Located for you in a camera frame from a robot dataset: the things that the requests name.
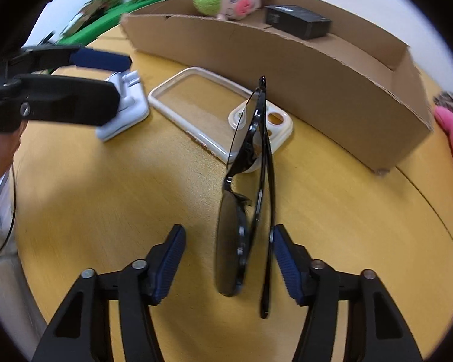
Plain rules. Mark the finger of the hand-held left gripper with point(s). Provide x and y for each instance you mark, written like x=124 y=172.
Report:
x=102 y=59
x=71 y=100

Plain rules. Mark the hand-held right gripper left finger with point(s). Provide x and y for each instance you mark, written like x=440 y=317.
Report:
x=170 y=267

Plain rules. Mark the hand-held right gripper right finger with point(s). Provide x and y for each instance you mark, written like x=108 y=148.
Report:
x=287 y=267

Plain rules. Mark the black sunglasses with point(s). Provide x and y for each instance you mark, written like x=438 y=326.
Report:
x=230 y=256

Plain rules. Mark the white phone stand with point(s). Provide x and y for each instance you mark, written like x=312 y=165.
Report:
x=132 y=109

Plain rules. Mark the brown cardboard box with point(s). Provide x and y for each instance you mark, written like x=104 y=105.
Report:
x=324 y=94

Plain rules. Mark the potted green plant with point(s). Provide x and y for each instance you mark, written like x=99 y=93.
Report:
x=98 y=3

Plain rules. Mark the clear white phone case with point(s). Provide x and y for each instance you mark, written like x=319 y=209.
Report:
x=283 y=130

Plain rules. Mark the black rectangular box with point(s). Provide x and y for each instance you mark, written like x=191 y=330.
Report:
x=298 y=20

